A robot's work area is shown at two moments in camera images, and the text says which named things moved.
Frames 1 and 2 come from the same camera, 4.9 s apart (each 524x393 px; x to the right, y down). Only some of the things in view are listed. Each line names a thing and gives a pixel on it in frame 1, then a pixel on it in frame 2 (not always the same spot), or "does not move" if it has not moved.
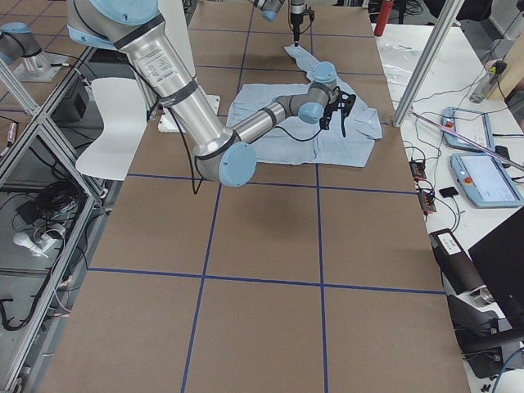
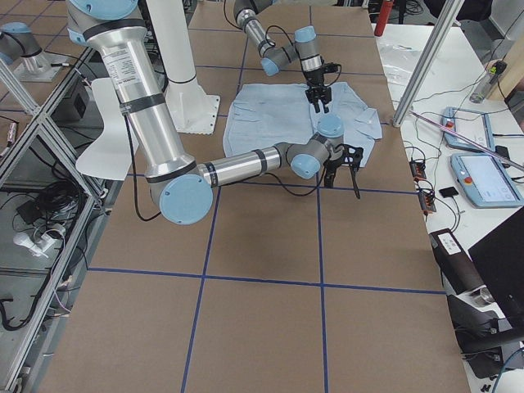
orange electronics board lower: (426, 201) does not move
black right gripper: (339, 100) → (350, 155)
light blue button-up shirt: (345, 137) does not move
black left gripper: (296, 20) → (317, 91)
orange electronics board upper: (417, 169) does not move
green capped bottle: (488, 83) does not move
